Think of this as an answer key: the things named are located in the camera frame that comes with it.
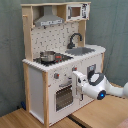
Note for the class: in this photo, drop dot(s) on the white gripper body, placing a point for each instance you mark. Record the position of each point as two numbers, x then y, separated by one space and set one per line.
79 81

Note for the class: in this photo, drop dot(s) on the white oven door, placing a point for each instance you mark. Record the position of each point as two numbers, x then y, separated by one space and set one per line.
61 101

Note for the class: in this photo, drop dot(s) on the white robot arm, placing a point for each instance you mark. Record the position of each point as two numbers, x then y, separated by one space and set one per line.
95 87

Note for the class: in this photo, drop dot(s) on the wooden toy kitchen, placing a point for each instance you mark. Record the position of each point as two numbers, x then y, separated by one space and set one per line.
58 63

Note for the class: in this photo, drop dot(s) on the grey ice dispenser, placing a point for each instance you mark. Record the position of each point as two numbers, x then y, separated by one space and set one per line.
91 69

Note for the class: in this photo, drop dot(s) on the left red stove knob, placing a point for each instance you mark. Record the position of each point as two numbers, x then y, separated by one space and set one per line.
56 76

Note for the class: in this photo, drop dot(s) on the grey toy sink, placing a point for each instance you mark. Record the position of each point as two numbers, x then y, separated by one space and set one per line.
79 51

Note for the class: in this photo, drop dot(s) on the black toy stovetop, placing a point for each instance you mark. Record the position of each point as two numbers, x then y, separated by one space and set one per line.
57 59

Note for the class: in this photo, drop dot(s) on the black toy faucet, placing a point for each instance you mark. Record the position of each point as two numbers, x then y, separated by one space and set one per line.
71 43

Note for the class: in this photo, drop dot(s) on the silver toy pot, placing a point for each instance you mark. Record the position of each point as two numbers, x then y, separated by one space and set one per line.
47 56

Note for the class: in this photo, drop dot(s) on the white toy microwave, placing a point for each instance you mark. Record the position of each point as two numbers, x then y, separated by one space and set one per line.
77 11

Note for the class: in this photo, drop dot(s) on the grey range hood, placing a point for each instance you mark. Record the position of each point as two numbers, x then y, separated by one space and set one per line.
48 18

